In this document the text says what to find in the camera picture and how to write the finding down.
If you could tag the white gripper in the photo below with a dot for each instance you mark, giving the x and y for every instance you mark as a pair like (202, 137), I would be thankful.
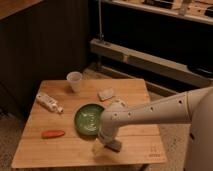
(106, 135)

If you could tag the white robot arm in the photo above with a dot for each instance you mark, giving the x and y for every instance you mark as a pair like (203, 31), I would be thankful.
(194, 107)

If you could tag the green ceramic bowl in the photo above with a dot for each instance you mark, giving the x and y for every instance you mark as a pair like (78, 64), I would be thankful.
(87, 119)

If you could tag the translucent plastic cup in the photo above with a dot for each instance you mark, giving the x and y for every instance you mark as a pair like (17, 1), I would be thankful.
(74, 79)

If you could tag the wooden folding table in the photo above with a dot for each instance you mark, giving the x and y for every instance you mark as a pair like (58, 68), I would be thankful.
(141, 144)

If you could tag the orange plastic carrot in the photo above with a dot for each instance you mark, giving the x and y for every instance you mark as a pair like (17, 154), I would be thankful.
(52, 134)

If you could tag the white rectangular sponge block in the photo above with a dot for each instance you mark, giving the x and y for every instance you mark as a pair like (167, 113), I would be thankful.
(106, 94)

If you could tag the white squeeze bottle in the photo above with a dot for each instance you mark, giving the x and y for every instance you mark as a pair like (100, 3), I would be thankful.
(48, 102)

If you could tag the dark wooden cabinet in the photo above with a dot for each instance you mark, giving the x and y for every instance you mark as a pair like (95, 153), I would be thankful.
(43, 42)

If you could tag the metal shelf rack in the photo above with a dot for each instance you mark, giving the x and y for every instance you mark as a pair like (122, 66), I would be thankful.
(171, 41)

